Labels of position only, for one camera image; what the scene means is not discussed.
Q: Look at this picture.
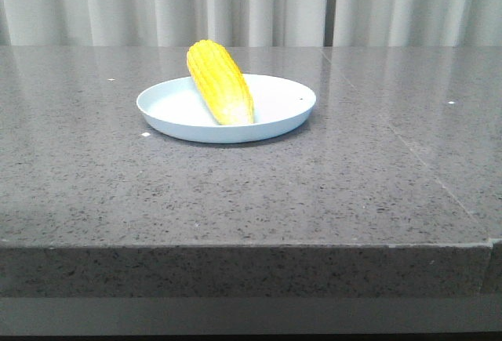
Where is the light blue round plate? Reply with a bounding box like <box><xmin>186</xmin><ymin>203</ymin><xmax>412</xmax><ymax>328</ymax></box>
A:
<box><xmin>136</xmin><ymin>74</ymin><xmax>316</xmax><ymax>143</ymax></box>

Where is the grey pleated curtain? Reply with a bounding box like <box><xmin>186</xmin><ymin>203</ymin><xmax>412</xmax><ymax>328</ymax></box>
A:
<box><xmin>1</xmin><ymin>0</ymin><xmax>501</xmax><ymax>47</ymax></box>

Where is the yellow corn cob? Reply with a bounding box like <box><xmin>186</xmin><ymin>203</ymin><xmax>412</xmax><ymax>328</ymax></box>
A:
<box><xmin>187</xmin><ymin>39</ymin><xmax>254</xmax><ymax>125</ymax></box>

